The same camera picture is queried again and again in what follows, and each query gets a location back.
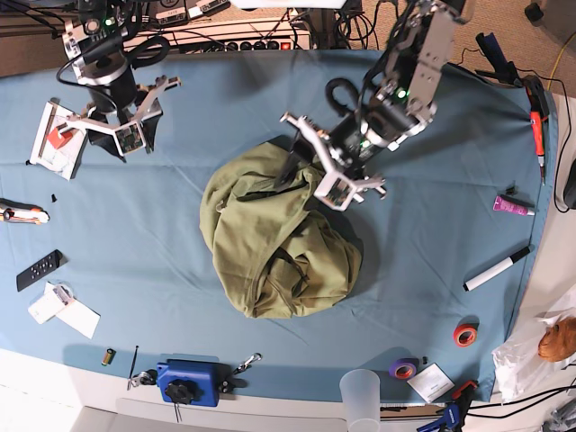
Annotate small black clip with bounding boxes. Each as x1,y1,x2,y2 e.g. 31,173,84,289
499,183,518,196

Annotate thin black rod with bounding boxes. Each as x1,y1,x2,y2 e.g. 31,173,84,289
126,345,139,391

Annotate olive green t-shirt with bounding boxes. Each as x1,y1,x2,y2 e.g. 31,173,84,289
199,142,362,319

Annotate white card booklet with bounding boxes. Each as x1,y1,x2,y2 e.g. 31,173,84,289
408,364,455,403

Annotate translucent plastic cup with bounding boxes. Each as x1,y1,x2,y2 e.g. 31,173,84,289
339,369,380,432

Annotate white paper sheet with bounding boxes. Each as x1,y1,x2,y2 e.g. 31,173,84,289
44,282,100,339

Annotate clear plastic packaged item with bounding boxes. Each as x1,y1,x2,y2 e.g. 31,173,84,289
28,282,74,324

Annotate blue table cloth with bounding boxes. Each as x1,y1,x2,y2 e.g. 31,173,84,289
1,50,552,401

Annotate blue black clamp top right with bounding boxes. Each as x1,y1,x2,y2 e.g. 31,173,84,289
475,32,523,86

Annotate white black marker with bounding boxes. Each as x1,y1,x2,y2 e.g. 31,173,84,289
463,246,531,292

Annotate purple tape roll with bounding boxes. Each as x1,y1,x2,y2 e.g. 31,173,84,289
389,357,419,381

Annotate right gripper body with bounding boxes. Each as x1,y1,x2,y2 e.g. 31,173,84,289
67,76,182,156

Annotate orange black clamp right edge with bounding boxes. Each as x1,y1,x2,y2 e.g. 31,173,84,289
522,75,550,185

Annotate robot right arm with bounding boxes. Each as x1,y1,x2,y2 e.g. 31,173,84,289
56,1,181,160

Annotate brown furry object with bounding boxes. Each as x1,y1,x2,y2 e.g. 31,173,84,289
538,318,576,363

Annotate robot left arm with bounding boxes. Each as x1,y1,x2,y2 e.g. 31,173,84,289
274,1,475,212

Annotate silver carabiner clip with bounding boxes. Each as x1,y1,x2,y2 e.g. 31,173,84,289
232,352,262,374

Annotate small green yellow battery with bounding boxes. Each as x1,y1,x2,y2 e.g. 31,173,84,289
101,348,116,366

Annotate blue clamp block black knob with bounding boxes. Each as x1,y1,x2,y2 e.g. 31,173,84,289
156,359,236,408

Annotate white power strip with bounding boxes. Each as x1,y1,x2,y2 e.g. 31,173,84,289
124,18,312,50

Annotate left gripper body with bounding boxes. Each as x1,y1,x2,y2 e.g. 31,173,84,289
280,112,386,212

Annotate black remote control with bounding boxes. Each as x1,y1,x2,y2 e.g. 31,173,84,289
16,249,68,293

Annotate blue orange clamp bottom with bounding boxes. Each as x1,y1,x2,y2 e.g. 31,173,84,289
416,380,478,432

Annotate red tape roll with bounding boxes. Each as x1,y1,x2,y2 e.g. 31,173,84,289
453,323,478,347

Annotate orange white utility knife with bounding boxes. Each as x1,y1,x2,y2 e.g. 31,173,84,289
1,198,50,225

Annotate white plastic bag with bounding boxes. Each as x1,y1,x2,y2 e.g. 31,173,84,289
492,287,575,402

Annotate pink tube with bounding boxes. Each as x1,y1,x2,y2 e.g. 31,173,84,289
492,195,536,216

